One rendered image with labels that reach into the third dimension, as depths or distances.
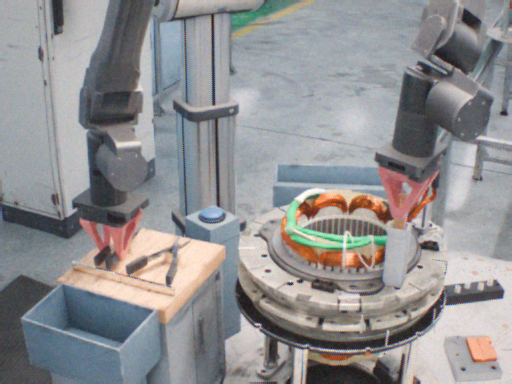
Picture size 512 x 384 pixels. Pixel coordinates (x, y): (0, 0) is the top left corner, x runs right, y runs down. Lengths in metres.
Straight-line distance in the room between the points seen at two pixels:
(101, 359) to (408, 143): 0.49
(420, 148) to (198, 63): 0.62
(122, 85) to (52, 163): 2.35
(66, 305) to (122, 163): 0.27
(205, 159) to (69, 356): 0.60
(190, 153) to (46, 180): 1.97
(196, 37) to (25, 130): 2.04
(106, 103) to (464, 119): 0.48
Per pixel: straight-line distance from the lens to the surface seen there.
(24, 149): 3.44
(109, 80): 1.00
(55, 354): 1.07
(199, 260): 1.17
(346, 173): 1.50
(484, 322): 1.57
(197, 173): 1.51
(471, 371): 1.40
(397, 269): 1.04
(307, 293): 1.03
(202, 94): 1.46
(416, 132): 0.94
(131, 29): 0.96
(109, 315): 1.11
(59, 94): 3.25
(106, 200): 1.09
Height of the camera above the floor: 1.66
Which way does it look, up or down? 26 degrees down
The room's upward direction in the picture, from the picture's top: straight up
